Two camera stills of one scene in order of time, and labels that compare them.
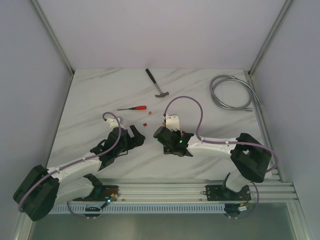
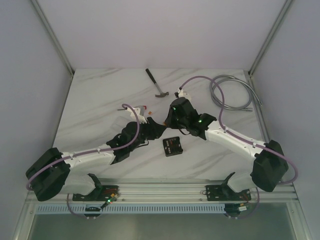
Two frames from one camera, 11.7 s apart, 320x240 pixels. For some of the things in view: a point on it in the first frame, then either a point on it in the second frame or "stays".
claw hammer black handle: x=163 y=94 stays
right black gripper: x=178 y=132 -> x=169 y=121
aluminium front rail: x=193 y=190 stays
